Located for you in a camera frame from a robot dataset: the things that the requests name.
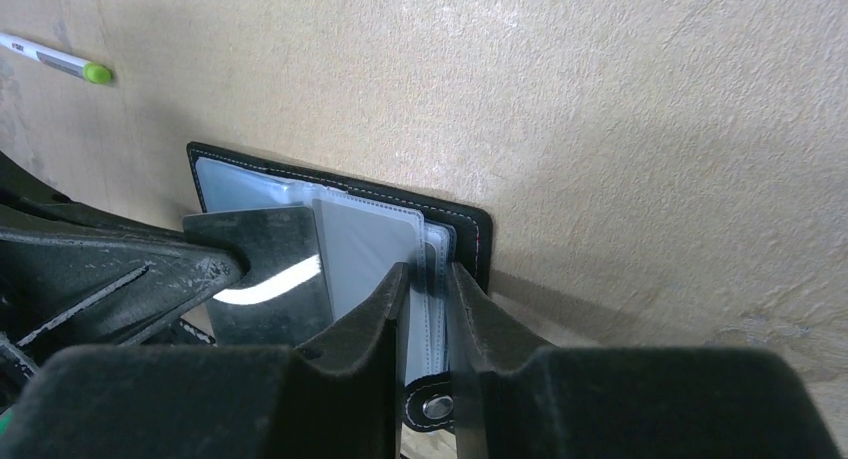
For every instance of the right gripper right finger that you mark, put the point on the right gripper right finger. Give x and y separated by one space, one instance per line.
516 395

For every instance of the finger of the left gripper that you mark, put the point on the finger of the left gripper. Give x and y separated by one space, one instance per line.
73 274

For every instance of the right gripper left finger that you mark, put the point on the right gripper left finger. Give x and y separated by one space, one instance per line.
339 395

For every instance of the black leather card holder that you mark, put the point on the black leather card holder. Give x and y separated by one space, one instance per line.
363 229

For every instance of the silver green-capped marker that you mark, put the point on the silver green-capped marker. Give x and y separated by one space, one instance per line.
86 70

